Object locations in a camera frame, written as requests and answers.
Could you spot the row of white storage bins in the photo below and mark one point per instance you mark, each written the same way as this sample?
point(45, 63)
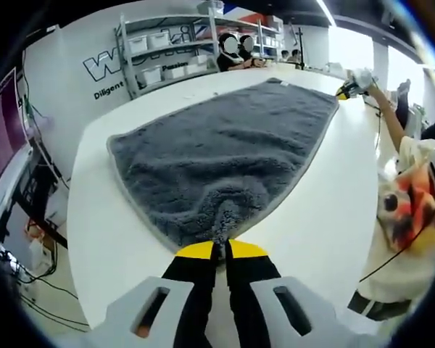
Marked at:
point(159, 54)

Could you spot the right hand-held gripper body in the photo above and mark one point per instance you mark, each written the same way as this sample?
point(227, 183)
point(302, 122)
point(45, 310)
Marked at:
point(364, 80)

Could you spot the grey towel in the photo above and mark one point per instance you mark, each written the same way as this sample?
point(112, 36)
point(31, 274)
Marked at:
point(221, 152)

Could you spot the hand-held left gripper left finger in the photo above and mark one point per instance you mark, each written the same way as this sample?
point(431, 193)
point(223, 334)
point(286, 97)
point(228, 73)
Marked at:
point(156, 308)

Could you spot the black tripod stand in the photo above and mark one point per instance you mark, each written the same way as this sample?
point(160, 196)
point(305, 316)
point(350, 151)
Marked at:
point(301, 47)

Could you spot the grey metal shelf rack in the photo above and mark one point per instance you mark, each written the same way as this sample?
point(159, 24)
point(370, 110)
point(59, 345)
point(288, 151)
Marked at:
point(166, 43)

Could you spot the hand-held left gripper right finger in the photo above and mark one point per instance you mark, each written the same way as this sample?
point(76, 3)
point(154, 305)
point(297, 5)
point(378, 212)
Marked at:
point(275, 308)

